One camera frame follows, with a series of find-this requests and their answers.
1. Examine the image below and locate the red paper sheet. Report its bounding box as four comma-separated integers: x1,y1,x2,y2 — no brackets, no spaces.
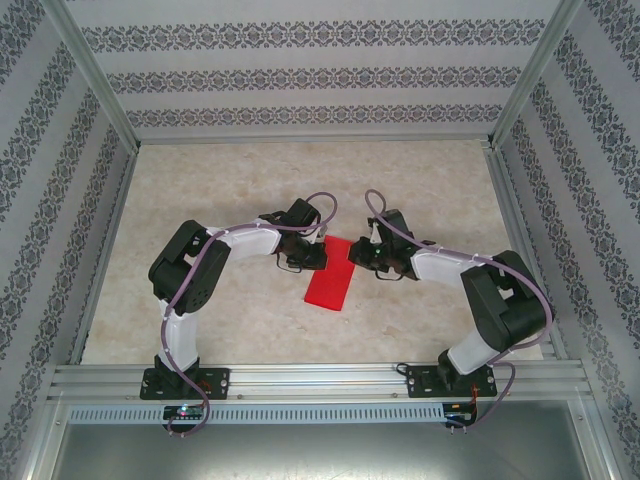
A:
302,236,357,313

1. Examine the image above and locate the grey metal sheet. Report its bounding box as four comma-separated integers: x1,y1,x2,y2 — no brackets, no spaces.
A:
29,422,614,480

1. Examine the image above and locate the small circuit board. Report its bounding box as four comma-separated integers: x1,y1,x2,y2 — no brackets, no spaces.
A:
163,405,206,420
446,402,476,426

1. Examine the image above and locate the purple cable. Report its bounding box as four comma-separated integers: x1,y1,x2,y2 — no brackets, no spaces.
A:
364,188,556,436
158,192,339,440

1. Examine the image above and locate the aluminium frame cross beam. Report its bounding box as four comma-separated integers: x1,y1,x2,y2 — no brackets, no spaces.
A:
134,132,494,147

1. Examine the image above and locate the long aluminium mounting rail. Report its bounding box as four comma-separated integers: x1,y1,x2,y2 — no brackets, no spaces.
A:
47,360,596,404

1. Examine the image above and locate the aluminium table side rail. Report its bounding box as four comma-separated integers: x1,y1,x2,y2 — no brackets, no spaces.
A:
482,142,571,361
67,147,141,366

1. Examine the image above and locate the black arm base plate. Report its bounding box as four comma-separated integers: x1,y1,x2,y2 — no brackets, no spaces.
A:
405,364,498,400
141,367,231,401

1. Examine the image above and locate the grey slotted cable duct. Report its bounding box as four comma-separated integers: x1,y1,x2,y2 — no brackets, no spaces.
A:
67,403,446,424

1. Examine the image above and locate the aluminium frame post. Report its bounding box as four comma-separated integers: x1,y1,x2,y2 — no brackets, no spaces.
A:
39,0,142,151
487,0,586,149

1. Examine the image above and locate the aluminium frame bar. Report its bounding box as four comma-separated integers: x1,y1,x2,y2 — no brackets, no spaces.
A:
569,394,621,480
19,394,69,480

